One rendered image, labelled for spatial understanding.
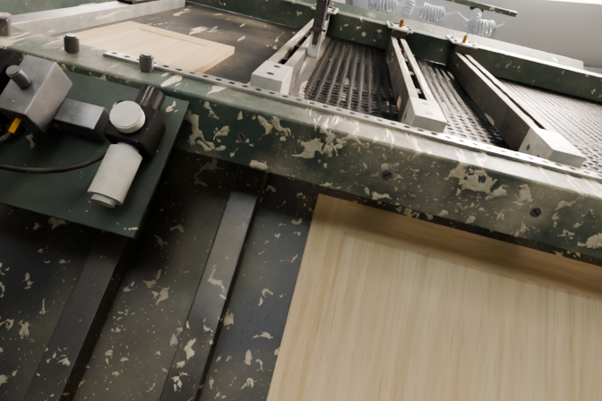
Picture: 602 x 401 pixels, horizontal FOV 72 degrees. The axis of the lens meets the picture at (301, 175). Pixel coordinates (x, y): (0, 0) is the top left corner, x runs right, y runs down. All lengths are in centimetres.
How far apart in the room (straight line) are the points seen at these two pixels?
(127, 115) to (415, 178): 46
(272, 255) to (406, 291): 28
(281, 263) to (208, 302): 17
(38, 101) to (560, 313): 101
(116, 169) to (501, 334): 77
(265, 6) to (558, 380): 162
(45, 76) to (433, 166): 59
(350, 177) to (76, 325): 56
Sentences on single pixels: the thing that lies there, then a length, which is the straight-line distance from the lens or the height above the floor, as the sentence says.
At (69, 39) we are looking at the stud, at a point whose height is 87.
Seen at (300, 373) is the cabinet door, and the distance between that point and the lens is 85.
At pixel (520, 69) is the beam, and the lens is 201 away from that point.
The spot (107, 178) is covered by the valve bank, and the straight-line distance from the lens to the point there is 62.
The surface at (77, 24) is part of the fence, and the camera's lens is 125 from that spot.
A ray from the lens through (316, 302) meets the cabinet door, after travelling 85.
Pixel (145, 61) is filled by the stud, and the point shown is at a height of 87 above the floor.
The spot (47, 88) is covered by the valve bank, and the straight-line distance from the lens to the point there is 69.
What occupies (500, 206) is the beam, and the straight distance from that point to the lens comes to 77.
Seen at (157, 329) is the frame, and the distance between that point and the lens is 90.
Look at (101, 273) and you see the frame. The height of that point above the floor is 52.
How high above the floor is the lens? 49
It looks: 22 degrees up
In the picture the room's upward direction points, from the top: 15 degrees clockwise
